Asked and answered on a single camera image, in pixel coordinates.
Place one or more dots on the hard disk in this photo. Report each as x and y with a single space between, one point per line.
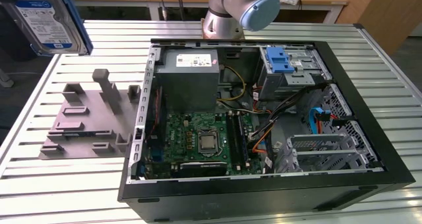
43 23

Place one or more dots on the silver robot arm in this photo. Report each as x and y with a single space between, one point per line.
224 6

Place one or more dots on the grey metal disk bay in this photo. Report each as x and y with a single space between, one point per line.
330 152

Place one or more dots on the grey power supply unit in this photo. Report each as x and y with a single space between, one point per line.
187 90

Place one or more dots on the CPU socket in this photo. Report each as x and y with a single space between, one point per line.
208 131

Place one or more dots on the green motherboard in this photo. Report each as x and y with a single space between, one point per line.
184 125

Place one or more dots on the silver CPU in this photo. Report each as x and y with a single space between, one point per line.
208 143

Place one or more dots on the black RAM stick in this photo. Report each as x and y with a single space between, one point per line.
232 140

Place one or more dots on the grey metal drive cage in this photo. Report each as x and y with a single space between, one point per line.
276 85

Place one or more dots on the black graphics card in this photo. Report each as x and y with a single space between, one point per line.
200 168

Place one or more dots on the blue plastic drive latch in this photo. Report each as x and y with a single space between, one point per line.
278 60

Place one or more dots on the grey parts rack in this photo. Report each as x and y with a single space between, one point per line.
88 110

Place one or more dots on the black PC case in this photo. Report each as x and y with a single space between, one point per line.
263 199

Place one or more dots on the RAM stick with blue label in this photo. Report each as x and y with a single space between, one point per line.
79 134

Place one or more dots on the grey metal stand foot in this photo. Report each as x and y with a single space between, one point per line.
4 78

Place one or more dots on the wooden cabinet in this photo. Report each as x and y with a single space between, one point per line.
389 16

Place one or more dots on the dark chair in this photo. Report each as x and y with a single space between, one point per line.
13 43

